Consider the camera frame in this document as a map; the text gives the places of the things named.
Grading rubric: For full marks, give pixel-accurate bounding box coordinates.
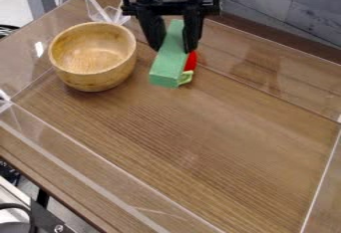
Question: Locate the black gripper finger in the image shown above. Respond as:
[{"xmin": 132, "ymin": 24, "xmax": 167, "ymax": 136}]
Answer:
[
  {"xmin": 137, "ymin": 8, "xmax": 167, "ymax": 51},
  {"xmin": 181, "ymin": 5, "xmax": 203, "ymax": 53}
]

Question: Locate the green foam stick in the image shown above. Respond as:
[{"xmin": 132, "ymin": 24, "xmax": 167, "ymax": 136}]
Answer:
[{"xmin": 149, "ymin": 19, "xmax": 187, "ymax": 89}]

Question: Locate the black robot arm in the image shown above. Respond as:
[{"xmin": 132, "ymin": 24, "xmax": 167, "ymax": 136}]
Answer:
[{"xmin": 121, "ymin": 0, "xmax": 220, "ymax": 53}]

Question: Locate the brown wooden bowl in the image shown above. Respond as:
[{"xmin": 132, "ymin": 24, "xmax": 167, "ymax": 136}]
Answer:
[{"xmin": 48, "ymin": 22, "xmax": 137, "ymax": 93}]

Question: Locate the red toy strawberry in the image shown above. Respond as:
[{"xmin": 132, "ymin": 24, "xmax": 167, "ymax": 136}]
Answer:
[{"xmin": 179, "ymin": 51, "xmax": 196, "ymax": 85}]

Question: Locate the black metal table leg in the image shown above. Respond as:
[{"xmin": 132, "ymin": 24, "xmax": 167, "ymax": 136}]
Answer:
[{"xmin": 36, "ymin": 189, "xmax": 49, "ymax": 208}]

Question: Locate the clear acrylic corner bracket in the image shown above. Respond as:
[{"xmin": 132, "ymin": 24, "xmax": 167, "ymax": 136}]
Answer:
[{"xmin": 85, "ymin": 0, "xmax": 130, "ymax": 25}]

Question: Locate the clear acrylic enclosure wall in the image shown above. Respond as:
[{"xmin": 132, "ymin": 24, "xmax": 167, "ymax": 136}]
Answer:
[{"xmin": 0, "ymin": 0, "xmax": 341, "ymax": 233}]

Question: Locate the black cable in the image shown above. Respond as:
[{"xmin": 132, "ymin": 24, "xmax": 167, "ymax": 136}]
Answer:
[{"xmin": 0, "ymin": 202, "xmax": 37, "ymax": 233}]

